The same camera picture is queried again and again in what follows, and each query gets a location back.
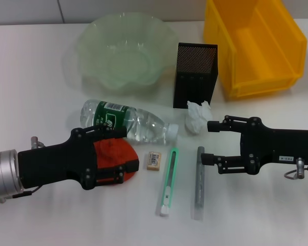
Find left arm cable with plug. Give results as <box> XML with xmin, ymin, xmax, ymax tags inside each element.
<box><xmin>0</xmin><ymin>136</ymin><xmax>46</xmax><ymax>203</ymax></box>

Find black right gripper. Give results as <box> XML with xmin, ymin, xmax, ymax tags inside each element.
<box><xmin>200</xmin><ymin>115</ymin><xmax>308</xmax><ymax>176</ymax></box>

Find white paper ball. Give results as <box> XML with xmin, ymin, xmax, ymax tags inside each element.
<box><xmin>184</xmin><ymin>100</ymin><xmax>213</xmax><ymax>135</ymax></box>

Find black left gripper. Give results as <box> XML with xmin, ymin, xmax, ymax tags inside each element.
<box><xmin>17</xmin><ymin>125</ymin><xmax>140</xmax><ymax>191</ymax></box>

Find yellow plastic storage bin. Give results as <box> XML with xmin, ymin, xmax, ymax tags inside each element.
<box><xmin>203</xmin><ymin>0</ymin><xmax>308</xmax><ymax>100</ymax></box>

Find beige eraser with barcode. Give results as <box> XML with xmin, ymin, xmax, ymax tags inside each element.
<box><xmin>145</xmin><ymin>151</ymin><xmax>162</xmax><ymax>171</ymax></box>

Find green wavy glass fruit bowl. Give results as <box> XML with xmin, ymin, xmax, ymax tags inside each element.
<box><xmin>76</xmin><ymin>14</ymin><xmax>179</xmax><ymax>97</ymax></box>

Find green utility knife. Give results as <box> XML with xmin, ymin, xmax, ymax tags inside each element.
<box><xmin>158</xmin><ymin>147</ymin><xmax>180</xmax><ymax>217</ymax></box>

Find black mesh pen holder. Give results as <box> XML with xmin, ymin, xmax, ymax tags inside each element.
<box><xmin>172</xmin><ymin>42</ymin><xmax>218</xmax><ymax>110</ymax></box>

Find arm cable with plug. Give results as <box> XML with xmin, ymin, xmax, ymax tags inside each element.
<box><xmin>0</xmin><ymin>136</ymin><xmax>46</xmax><ymax>203</ymax></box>
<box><xmin>283</xmin><ymin>157</ymin><xmax>308</xmax><ymax>180</ymax></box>

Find orange knitted toy fruit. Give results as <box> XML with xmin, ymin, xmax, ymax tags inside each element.
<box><xmin>93</xmin><ymin>138</ymin><xmax>140</xmax><ymax>186</ymax></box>

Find right arm cable with plug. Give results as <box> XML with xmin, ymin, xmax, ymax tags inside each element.
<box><xmin>283</xmin><ymin>157</ymin><xmax>308</xmax><ymax>180</ymax></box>

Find clear green-label water bottle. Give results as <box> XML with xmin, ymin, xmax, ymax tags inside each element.
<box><xmin>80</xmin><ymin>99</ymin><xmax>180</xmax><ymax>146</ymax></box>

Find grey marker pen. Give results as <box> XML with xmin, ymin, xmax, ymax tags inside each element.
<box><xmin>190</xmin><ymin>146</ymin><xmax>205</xmax><ymax>222</ymax></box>

